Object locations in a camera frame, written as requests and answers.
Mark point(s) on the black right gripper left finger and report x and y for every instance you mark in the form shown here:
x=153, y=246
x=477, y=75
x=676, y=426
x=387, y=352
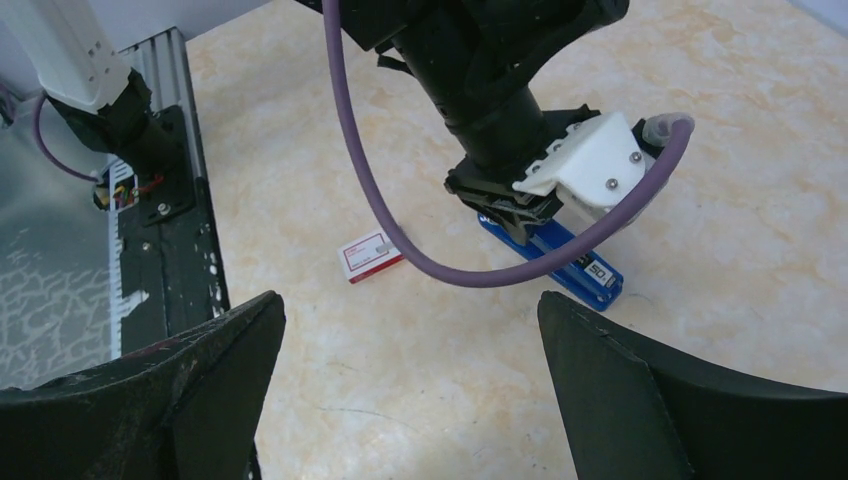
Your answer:
x=186, y=407

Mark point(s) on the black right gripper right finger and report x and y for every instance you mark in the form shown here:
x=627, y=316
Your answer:
x=635, y=408

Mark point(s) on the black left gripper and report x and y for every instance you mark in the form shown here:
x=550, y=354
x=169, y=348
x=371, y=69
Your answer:
x=499, y=157

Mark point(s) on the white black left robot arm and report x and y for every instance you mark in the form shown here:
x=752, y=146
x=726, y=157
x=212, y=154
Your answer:
x=475, y=60

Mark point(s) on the red white staple box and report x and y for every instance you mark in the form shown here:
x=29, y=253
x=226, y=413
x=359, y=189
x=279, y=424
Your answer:
x=368, y=255

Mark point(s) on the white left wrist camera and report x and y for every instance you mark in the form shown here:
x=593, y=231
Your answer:
x=590, y=169

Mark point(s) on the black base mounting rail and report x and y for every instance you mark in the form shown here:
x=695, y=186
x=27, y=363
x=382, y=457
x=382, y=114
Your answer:
x=165, y=264

